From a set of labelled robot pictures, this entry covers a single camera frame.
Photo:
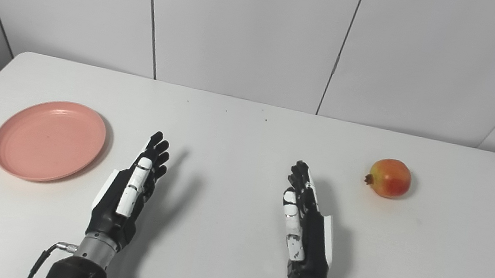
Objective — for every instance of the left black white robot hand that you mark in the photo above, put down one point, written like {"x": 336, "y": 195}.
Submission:
{"x": 106, "y": 216}

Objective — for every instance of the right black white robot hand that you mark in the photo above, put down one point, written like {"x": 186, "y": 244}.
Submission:
{"x": 312, "y": 250}

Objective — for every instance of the pink round plate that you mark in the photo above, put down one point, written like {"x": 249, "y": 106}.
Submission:
{"x": 48, "y": 141}

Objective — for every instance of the red yellow pomegranate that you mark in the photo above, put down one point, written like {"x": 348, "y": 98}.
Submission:
{"x": 390, "y": 179}

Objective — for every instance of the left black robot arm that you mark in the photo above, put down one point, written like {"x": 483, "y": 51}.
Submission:
{"x": 77, "y": 271}

